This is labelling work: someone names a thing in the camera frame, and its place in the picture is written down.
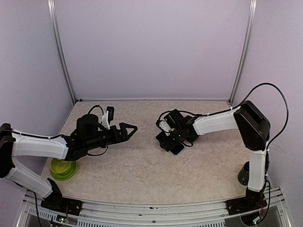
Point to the green bowl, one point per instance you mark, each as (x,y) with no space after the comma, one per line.
(60,167)

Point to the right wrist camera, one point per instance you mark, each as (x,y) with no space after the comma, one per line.
(165,128)

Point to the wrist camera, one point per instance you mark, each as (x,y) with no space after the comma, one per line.
(107,117)
(165,128)

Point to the light blue phone case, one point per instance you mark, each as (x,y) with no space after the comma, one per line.
(177,152)

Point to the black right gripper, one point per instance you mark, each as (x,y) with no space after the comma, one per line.
(165,143)

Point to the aluminium frame post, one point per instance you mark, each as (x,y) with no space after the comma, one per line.
(59,47)
(244,51)

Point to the left aluminium frame post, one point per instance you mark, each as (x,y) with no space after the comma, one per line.
(59,47)

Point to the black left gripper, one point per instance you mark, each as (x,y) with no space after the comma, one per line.
(123,136)

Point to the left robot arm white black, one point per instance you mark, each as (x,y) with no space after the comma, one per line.
(90,133)

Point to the aluminium front rail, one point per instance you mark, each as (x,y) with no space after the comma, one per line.
(198,214)

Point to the right aluminium frame post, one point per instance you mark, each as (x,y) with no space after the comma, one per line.
(244,51)

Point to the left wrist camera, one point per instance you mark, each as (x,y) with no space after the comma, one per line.
(107,117)

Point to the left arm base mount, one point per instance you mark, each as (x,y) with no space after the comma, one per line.
(56,202)

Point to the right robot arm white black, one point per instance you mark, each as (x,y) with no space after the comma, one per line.
(253,126)

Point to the dark green cup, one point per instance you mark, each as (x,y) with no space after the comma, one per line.
(243,175)

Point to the green saucer plate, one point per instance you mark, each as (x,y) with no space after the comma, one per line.
(67,175)

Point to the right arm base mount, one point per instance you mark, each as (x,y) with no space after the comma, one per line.
(251,201)

